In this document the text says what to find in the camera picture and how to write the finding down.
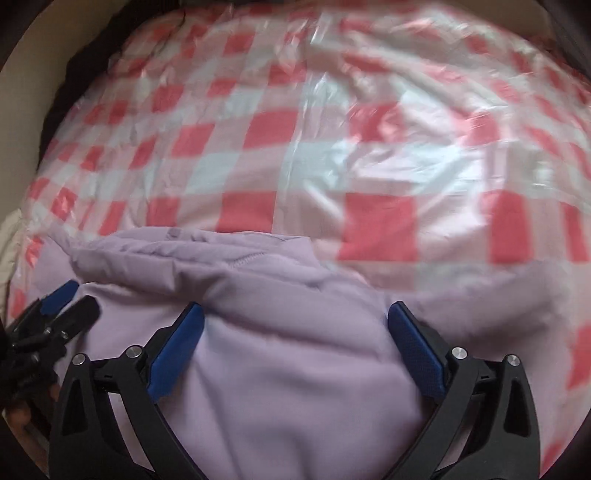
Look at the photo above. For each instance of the lilac and purple jacket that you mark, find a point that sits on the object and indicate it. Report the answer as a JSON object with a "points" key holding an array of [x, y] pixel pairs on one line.
{"points": [[286, 369]]}

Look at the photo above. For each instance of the cream quilted jacket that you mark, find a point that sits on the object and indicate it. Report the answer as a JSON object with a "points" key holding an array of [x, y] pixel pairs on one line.
{"points": [[11, 249]]}

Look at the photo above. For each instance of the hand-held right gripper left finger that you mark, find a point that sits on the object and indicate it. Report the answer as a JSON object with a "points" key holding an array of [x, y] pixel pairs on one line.
{"points": [[178, 344]]}

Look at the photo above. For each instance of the red white checkered tablecloth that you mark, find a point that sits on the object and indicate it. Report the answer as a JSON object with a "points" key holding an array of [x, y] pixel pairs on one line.
{"points": [[300, 138]]}

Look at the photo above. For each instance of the person's left hand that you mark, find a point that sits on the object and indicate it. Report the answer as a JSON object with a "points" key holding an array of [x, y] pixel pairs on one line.
{"points": [[21, 417]]}

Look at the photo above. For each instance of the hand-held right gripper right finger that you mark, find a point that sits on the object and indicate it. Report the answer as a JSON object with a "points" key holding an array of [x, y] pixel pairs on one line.
{"points": [[415, 350]]}

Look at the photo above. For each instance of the black garment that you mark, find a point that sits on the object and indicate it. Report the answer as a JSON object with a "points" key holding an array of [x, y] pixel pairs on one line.
{"points": [[69, 92]]}

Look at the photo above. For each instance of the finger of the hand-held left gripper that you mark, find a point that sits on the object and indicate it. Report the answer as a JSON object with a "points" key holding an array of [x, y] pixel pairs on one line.
{"points": [[81, 311], [62, 294]]}

